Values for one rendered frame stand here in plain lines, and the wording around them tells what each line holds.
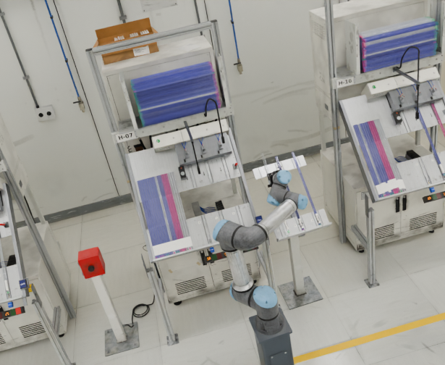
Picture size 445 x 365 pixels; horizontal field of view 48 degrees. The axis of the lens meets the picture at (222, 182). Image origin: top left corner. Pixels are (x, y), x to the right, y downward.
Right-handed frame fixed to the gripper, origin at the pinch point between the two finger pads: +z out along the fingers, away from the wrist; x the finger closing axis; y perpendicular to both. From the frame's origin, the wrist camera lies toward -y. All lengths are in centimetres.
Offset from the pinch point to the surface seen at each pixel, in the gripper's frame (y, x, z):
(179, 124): 54, 42, 19
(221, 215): -8.5, 32.5, 18.1
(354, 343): -109, -26, 19
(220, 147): 32.9, 21.3, 18.6
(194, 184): 15, 43, 23
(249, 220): -16.4, 16.6, 16.2
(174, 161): 33, 52, 26
